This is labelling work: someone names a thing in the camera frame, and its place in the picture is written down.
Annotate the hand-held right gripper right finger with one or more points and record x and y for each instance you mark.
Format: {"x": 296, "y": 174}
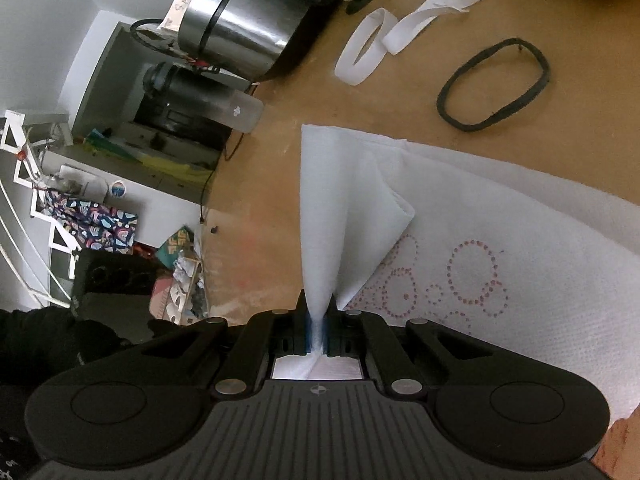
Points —
{"x": 331, "y": 332}

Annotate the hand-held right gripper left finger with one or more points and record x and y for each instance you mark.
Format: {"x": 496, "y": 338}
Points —
{"x": 304, "y": 332}

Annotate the white shopping bag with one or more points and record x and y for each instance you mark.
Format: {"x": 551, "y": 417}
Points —
{"x": 500, "y": 220}

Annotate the black rubber band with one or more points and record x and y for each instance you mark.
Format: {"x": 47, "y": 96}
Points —
{"x": 450, "y": 105}

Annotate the person's left forearm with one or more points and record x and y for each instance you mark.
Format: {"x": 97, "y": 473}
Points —
{"x": 50, "y": 350}

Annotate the colourful patterned cloth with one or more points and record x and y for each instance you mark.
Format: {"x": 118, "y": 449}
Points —
{"x": 90, "y": 220}

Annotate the white rack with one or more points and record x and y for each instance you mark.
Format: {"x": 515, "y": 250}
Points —
{"x": 25, "y": 160}

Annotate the black box appliance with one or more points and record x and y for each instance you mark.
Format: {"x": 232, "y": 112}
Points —
{"x": 175, "y": 125}

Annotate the grey cabinet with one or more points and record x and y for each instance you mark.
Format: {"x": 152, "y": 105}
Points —
{"x": 115, "y": 85}

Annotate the translucent water bottle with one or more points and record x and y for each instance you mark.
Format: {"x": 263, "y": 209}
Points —
{"x": 210, "y": 95}

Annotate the black hoop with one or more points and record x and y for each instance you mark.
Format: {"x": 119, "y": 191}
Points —
{"x": 137, "y": 30}

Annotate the white paper band loop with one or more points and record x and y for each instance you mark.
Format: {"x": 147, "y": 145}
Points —
{"x": 350, "y": 67}

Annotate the white paper box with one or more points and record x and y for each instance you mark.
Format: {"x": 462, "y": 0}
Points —
{"x": 180, "y": 5}

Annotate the stainless steel rice cooker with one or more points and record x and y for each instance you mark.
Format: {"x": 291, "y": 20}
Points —
{"x": 240, "y": 25}

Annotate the twisted white paper band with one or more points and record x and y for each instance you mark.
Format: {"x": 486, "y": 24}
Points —
{"x": 425, "y": 17}

